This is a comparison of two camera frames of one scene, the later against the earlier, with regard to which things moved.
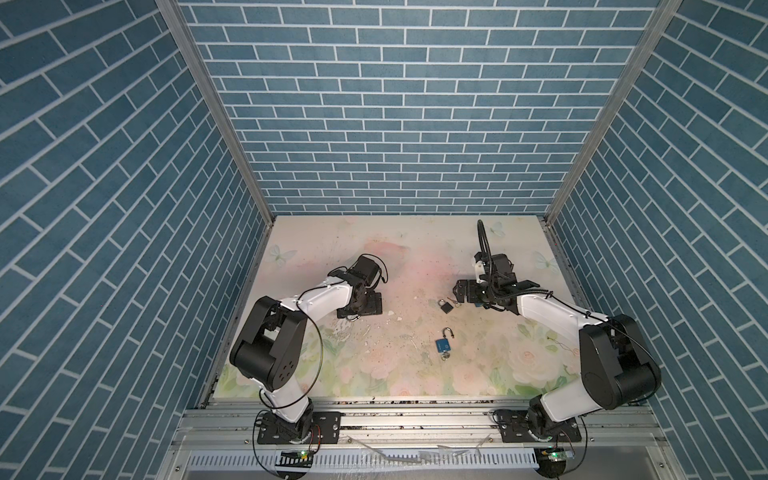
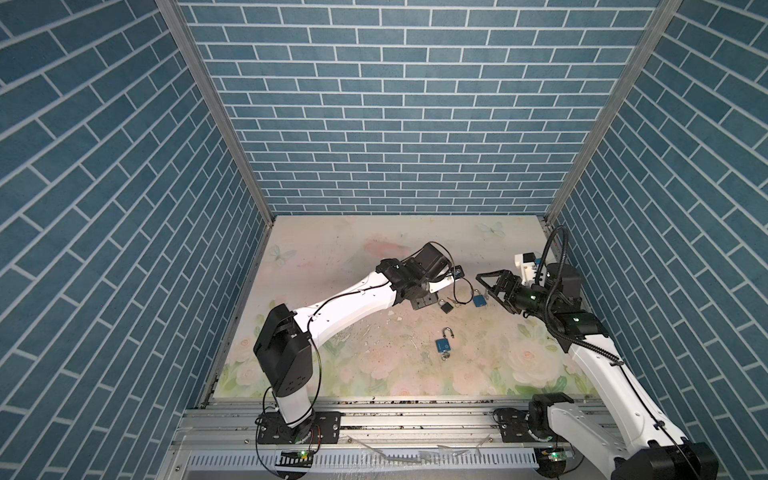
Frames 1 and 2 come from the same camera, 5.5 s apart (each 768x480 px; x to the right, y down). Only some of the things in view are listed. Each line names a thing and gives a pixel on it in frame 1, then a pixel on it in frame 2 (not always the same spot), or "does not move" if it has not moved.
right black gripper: [471, 285] -> [507, 277]
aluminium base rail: [417, 440] does not move
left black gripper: [374, 305] -> [432, 297]
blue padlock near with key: [443, 345] does not move
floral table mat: [425, 344] does not move
